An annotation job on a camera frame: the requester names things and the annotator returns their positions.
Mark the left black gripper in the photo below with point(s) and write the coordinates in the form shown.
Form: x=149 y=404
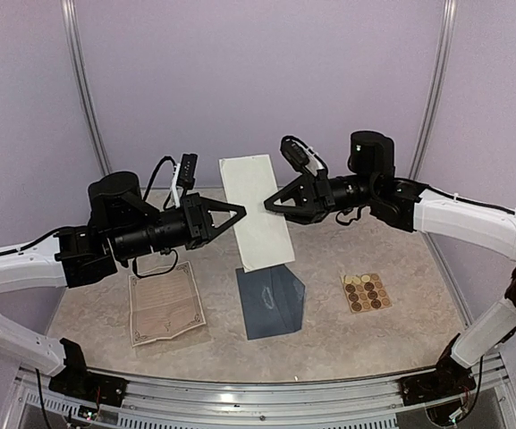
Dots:
x=198 y=219

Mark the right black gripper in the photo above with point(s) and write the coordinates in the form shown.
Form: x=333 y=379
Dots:
x=315 y=199

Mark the beige letter with border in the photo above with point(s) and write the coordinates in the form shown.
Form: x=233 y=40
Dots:
x=262 y=237

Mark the blue paper envelope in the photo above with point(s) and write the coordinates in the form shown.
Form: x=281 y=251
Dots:
x=272 y=301

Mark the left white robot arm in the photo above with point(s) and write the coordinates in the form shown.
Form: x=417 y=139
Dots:
x=122 y=227

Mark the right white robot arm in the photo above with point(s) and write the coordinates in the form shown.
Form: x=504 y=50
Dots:
x=410 y=206

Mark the beige letter left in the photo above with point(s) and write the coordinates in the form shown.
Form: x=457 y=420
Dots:
x=164 y=307

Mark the brown sticker sheet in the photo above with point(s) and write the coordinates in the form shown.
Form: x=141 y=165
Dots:
x=365 y=293

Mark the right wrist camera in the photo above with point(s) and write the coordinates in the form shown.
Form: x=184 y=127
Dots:
x=301 y=157

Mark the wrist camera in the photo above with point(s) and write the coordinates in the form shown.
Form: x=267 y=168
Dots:
x=183 y=178
x=301 y=157

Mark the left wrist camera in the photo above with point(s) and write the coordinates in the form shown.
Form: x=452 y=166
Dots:
x=183 y=178

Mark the right aluminium frame post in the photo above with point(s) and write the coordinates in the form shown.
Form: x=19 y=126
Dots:
x=434 y=94

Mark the aluminium frame post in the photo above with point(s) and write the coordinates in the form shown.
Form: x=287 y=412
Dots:
x=434 y=94
x=70 y=22

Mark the front aluminium rail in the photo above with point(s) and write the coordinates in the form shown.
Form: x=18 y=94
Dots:
x=365 y=402

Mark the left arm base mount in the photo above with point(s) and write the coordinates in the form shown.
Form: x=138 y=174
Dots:
x=75 y=380

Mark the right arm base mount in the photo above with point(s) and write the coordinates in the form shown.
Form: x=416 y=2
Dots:
x=447 y=379

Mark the left aluminium frame post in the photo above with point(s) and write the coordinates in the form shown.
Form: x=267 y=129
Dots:
x=70 y=22

